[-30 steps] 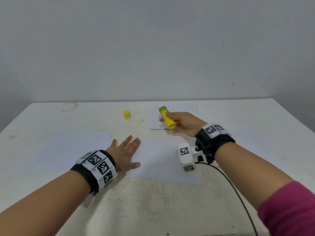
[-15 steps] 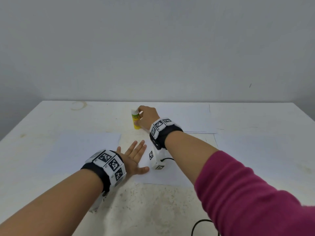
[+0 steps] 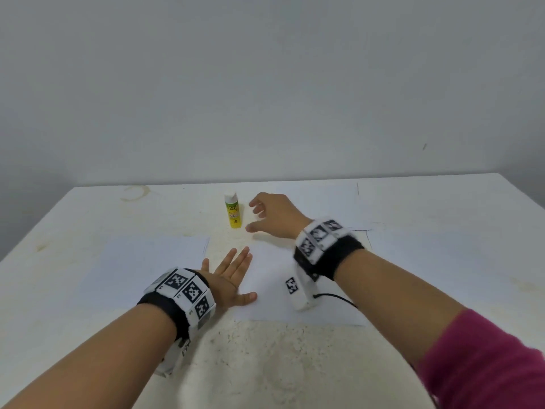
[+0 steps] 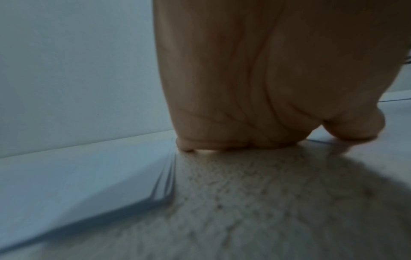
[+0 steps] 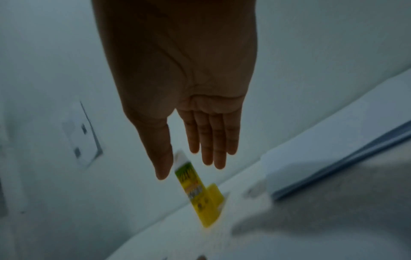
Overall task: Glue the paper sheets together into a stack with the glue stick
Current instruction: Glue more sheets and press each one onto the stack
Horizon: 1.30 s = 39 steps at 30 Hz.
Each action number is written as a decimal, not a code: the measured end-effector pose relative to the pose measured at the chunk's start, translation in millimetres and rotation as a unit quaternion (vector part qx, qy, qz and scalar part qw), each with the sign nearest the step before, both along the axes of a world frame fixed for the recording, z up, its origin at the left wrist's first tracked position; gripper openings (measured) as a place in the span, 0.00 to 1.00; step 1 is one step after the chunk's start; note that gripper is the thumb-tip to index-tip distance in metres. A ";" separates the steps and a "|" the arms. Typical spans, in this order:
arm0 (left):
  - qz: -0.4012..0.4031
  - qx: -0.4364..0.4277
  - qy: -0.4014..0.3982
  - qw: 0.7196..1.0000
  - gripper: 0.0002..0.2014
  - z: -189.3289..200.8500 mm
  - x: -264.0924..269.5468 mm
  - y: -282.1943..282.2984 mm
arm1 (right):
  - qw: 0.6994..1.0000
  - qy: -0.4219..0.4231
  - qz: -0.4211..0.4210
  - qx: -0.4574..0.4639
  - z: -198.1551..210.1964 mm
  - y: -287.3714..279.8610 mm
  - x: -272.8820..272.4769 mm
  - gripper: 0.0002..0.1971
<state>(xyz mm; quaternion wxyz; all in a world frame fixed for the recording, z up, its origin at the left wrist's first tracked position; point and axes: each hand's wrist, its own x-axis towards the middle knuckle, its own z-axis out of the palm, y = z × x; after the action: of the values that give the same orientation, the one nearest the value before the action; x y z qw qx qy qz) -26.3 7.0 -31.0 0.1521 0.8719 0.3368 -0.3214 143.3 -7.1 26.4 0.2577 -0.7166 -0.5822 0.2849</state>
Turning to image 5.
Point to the person's right hand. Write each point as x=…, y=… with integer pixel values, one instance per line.
x=180, y=56

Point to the yellow glue stick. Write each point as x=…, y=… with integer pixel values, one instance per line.
x=192, y=193

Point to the white wall sheet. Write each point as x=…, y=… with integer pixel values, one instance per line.
x=82, y=134

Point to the glued white paper sheet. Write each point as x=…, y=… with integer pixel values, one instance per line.
x=334, y=147

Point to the yellow glue cap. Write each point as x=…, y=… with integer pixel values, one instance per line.
x=217, y=197

